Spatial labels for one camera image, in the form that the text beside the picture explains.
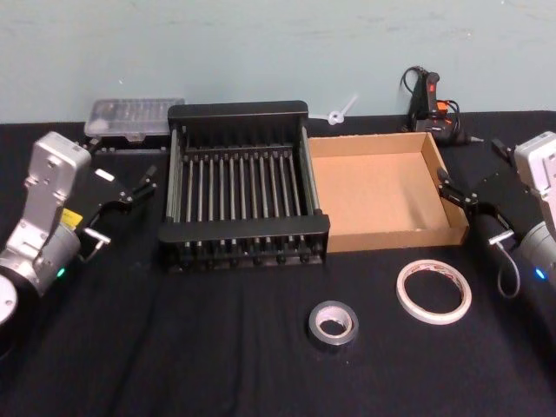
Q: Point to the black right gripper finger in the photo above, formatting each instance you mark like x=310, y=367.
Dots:
x=454, y=191
x=501, y=150

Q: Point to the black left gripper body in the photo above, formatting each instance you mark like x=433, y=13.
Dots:
x=102, y=191

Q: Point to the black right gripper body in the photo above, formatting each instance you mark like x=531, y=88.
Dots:
x=499, y=191

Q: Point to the roll of white tape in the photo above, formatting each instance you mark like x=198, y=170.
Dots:
x=434, y=318

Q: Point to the roll of silver tape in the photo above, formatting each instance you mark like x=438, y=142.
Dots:
x=334, y=343

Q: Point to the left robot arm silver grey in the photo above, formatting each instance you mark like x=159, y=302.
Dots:
x=48, y=174

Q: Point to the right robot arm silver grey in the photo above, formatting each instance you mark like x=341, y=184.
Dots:
x=540, y=165

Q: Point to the clear plastic case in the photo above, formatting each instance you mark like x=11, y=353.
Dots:
x=126, y=115

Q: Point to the shallow brown cardboard tray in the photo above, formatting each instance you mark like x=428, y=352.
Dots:
x=373, y=195

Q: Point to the black rack with steel bars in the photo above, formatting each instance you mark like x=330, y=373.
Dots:
x=243, y=226

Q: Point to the small white three-armed plastic piece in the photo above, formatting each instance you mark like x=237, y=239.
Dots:
x=335, y=116

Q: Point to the black table cloth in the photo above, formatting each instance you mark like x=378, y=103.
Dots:
x=217, y=347

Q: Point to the plain pale wall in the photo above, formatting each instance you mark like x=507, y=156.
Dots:
x=260, y=43

